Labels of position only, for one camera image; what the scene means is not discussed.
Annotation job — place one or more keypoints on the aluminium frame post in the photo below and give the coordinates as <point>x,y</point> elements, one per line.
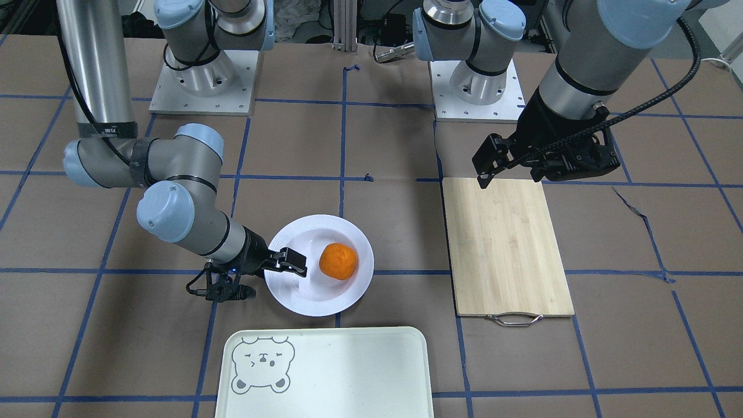
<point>345,25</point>

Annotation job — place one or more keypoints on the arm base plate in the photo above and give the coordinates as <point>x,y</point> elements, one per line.
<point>477,90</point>
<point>223,87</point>

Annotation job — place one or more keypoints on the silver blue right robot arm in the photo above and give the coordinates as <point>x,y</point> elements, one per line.
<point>180,175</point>

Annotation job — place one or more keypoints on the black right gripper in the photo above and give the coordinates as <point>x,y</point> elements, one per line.
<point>253,256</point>

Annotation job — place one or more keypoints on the orange fruit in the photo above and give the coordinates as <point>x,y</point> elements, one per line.
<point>338,261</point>

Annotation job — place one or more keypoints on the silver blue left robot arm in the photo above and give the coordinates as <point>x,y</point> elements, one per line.
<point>564,131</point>

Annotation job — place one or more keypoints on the bamboo cutting board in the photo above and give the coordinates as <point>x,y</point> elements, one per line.
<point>503,250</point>

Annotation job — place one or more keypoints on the white round plate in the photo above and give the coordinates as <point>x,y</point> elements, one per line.
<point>318,294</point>

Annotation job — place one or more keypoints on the cream bear tray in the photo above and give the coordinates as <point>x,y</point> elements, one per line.
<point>344,372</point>

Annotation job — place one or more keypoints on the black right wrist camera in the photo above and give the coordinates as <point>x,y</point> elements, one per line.
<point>221,285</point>

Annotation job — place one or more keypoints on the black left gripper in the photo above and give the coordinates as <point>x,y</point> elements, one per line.
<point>533,129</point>

